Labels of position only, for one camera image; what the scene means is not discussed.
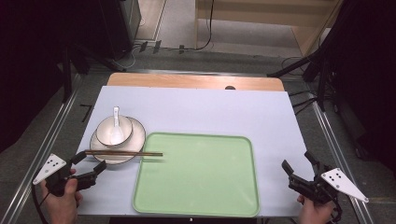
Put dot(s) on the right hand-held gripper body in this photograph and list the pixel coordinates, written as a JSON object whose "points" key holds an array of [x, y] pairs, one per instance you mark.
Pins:
{"points": [[341, 182]]}

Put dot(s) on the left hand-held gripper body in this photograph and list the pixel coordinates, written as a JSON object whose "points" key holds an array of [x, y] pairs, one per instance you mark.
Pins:
{"points": [[51, 166]]}

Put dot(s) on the brown wooden chopstick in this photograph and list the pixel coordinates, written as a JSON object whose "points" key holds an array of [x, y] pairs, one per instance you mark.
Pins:
{"points": [[124, 154]]}

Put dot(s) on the white ceramic bowl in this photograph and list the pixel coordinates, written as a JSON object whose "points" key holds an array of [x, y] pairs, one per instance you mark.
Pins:
{"points": [[106, 132]]}

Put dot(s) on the white plate with dark rim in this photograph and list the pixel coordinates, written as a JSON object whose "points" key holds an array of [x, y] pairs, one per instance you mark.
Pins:
{"points": [[137, 137]]}

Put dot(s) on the white ceramic spoon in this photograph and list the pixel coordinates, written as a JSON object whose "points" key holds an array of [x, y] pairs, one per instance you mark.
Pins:
{"points": [[116, 119]]}

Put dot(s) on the light green tray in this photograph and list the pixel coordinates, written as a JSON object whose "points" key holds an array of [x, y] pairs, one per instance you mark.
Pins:
{"points": [[199, 174]]}

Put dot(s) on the person's right hand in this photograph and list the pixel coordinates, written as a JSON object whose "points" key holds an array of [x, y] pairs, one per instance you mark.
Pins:
{"points": [[314, 213]]}

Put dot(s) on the person's left hand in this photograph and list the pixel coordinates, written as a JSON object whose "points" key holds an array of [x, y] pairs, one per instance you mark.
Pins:
{"points": [[62, 207]]}

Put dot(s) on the black metal stand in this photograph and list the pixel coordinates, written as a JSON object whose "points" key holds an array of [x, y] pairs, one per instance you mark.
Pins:
{"points": [[320, 71], [67, 74]]}

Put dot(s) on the black curtain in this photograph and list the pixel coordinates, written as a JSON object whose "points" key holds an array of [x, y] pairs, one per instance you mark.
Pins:
{"points": [[367, 77], [31, 62]]}

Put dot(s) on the white table mat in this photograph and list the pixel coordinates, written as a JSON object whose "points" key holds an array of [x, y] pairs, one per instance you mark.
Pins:
{"points": [[202, 109]]}

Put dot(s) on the black cabinet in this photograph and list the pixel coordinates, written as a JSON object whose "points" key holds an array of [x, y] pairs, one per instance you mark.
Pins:
{"points": [[123, 28]]}

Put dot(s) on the metal floor rail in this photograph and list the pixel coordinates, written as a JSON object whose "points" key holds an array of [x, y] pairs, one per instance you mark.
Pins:
{"points": [[339, 155], [40, 149], [193, 73]]}

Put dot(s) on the light wooden furniture frame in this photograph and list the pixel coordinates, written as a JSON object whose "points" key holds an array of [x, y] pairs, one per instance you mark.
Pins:
{"points": [[249, 12]]}

